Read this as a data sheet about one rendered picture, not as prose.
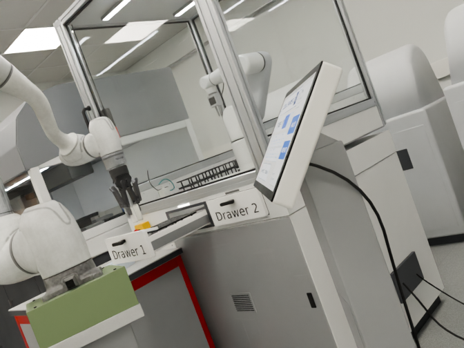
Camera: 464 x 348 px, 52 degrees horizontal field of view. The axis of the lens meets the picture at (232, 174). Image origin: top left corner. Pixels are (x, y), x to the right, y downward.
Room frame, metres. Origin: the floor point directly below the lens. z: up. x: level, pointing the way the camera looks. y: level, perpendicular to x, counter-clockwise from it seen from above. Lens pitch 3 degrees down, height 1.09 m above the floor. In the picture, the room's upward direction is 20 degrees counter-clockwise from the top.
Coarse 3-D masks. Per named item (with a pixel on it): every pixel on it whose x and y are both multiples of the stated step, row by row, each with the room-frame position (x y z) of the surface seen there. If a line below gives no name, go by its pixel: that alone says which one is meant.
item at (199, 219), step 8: (192, 216) 1.95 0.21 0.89; (200, 216) 1.97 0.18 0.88; (208, 216) 2.00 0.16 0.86; (176, 224) 1.88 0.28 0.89; (184, 224) 1.91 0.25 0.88; (192, 224) 1.93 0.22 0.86; (200, 224) 1.96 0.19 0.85; (160, 232) 1.82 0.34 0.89; (168, 232) 1.85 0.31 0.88; (176, 232) 1.87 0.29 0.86; (184, 232) 1.90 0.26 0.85; (192, 232) 1.93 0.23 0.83; (152, 240) 1.79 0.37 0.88; (160, 240) 1.81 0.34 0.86; (168, 240) 1.84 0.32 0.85; (160, 248) 1.80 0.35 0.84
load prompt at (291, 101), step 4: (300, 88) 1.17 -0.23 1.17; (296, 92) 1.23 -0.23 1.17; (300, 92) 1.14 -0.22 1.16; (292, 96) 1.29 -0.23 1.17; (296, 96) 1.20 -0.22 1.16; (288, 100) 1.36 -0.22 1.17; (292, 100) 1.26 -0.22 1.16; (296, 100) 1.17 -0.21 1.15; (284, 104) 1.42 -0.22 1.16; (288, 104) 1.32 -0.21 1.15; (292, 104) 1.22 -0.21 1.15; (296, 104) 1.14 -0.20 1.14; (284, 108) 1.38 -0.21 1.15; (288, 108) 1.28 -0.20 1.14; (284, 112) 1.34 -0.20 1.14
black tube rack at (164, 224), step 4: (196, 212) 2.01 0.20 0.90; (176, 216) 2.12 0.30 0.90; (180, 216) 2.06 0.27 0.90; (184, 216) 1.98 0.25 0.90; (168, 220) 2.05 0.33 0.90; (172, 220) 2.01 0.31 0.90; (176, 220) 1.94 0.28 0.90; (160, 224) 2.01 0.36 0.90; (164, 224) 1.96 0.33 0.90; (168, 224) 1.90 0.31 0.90; (172, 224) 2.11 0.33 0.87; (160, 228) 1.87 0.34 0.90; (164, 228) 2.10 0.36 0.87
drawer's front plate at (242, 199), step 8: (240, 192) 1.82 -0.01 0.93; (248, 192) 1.79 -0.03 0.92; (256, 192) 1.76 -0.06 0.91; (216, 200) 1.91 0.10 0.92; (224, 200) 1.88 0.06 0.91; (240, 200) 1.82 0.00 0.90; (248, 200) 1.80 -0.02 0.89; (256, 200) 1.77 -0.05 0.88; (216, 208) 1.93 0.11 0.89; (224, 208) 1.89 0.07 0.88; (232, 208) 1.86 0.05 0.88; (240, 208) 1.83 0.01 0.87; (256, 208) 1.78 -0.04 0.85; (264, 208) 1.76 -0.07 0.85; (216, 216) 1.94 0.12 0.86; (224, 216) 1.91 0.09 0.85; (232, 216) 1.88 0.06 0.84; (240, 216) 1.84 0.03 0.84; (248, 216) 1.82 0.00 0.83; (256, 216) 1.79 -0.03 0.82; (216, 224) 1.95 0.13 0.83
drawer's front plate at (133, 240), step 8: (136, 232) 1.78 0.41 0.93; (144, 232) 1.75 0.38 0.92; (104, 240) 1.95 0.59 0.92; (112, 240) 1.91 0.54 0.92; (128, 240) 1.83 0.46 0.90; (136, 240) 1.79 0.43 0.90; (144, 240) 1.75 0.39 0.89; (112, 248) 1.93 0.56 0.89; (120, 248) 1.88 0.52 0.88; (128, 248) 1.84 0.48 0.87; (136, 248) 1.80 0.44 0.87; (144, 248) 1.77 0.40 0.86; (152, 248) 1.76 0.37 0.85; (112, 256) 1.94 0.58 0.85; (120, 256) 1.90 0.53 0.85; (128, 256) 1.86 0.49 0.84; (136, 256) 1.82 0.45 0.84; (144, 256) 1.78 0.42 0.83; (152, 256) 1.75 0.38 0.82
